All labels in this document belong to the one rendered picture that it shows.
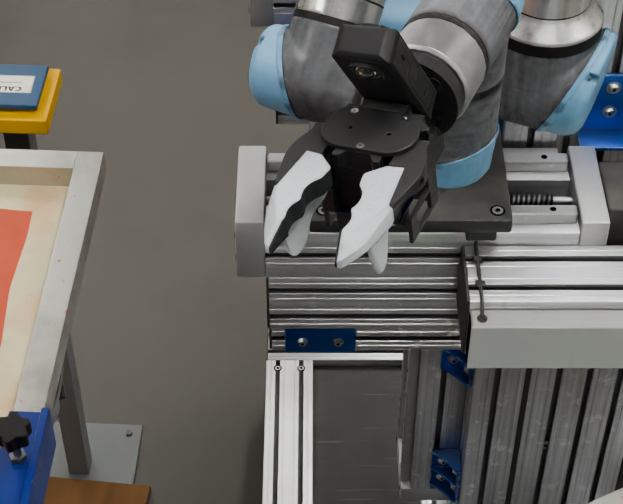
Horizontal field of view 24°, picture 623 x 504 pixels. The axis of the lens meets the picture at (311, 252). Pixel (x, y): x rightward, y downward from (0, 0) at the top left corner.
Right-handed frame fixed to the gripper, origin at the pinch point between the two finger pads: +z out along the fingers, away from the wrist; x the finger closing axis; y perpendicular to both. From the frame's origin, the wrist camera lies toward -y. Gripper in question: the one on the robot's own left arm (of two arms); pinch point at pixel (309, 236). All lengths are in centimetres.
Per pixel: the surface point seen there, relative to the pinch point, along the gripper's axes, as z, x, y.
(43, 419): -22, 53, 60
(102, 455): -82, 104, 154
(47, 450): -20, 52, 64
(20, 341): -35, 66, 64
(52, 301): -40, 63, 61
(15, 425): -16, 52, 55
